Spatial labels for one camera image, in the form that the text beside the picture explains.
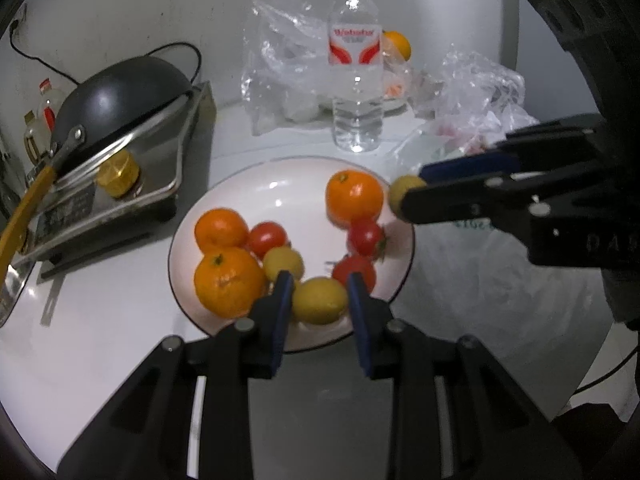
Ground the small yellow-green fruit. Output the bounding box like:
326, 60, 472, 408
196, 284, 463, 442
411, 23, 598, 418
387, 174, 427, 222
292, 276, 348, 325
262, 246, 305, 283

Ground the mandarin orange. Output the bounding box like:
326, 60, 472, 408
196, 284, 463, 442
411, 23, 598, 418
324, 170, 385, 229
193, 246, 268, 318
194, 208, 250, 254

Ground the cherry tomato top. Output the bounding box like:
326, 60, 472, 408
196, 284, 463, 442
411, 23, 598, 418
347, 218, 387, 261

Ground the cherry tomato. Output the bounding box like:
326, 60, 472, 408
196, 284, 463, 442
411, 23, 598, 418
331, 255, 376, 292
247, 221, 290, 260
347, 218, 387, 261

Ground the mandarin orange bottom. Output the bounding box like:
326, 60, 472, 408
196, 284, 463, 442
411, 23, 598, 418
324, 170, 385, 229

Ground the cherry tomato bottom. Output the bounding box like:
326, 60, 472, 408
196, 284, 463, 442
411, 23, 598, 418
331, 255, 376, 292

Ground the crumpled clear plastic bag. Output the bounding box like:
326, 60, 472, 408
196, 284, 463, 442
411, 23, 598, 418
409, 50, 539, 159

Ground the white plate black rim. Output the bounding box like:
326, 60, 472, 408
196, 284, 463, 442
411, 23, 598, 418
168, 156, 416, 353

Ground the clear plastic water bottle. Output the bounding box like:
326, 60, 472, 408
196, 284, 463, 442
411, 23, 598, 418
328, 0, 384, 153

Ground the large orange on bowl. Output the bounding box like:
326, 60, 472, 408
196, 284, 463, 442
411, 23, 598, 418
383, 30, 412, 61

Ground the clear bag over white bowl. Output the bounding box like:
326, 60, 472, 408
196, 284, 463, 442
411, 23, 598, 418
241, 0, 412, 134

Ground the red cap oil bottle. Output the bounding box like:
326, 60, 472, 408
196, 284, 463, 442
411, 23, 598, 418
39, 78, 66, 131

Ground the black wok with wooden handle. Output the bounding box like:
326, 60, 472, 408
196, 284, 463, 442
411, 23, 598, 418
1, 56, 192, 276

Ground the black cooker power cable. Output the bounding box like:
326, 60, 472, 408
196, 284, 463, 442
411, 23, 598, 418
8, 18, 203, 86

